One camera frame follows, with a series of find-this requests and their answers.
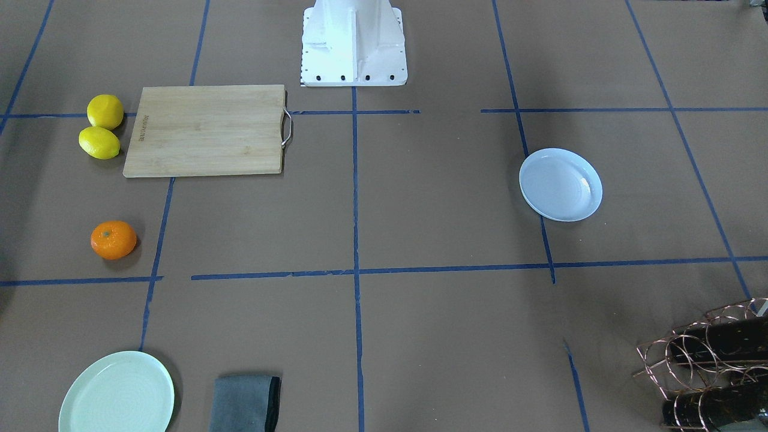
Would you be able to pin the light blue plate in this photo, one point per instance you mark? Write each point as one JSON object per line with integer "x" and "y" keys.
{"x": 560, "y": 185}

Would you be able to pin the pale green plate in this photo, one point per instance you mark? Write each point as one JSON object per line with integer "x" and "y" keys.
{"x": 125, "y": 391}

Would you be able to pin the bamboo cutting board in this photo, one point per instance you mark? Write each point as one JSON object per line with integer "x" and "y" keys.
{"x": 227, "y": 130}

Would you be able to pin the grey folded cloth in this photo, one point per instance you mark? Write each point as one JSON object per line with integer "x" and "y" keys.
{"x": 245, "y": 402}

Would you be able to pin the orange mandarin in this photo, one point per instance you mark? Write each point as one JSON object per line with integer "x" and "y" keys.
{"x": 113, "y": 240}

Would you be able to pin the lower yellow lemon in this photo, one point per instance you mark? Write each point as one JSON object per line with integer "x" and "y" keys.
{"x": 99, "y": 143}

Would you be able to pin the yellow lemon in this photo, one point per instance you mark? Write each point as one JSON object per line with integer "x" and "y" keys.
{"x": 105, "y": 111}
{"x": 99, "y": 143}

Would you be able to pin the upper yellow lemon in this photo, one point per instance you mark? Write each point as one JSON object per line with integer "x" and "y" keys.
{"x": 105, "y": 111}

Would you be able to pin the upper dark wine bottle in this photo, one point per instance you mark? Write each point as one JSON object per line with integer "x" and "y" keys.
{"x": 739, "y": 344}

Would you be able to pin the dark wine bottle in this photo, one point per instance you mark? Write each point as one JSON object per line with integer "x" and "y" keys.
{"x": 735, "y": 408}
{"x": 739, "y": 344}

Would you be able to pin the lower dark wine bottle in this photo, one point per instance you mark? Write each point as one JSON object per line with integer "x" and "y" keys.
{"x": 735, "y": 408}

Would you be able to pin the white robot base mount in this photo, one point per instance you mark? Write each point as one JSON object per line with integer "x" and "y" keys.
{"x": 353, "y": 43}

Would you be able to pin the copper wire bottle rack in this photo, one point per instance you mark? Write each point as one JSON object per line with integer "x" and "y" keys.
{"x": 712, "y": 373}

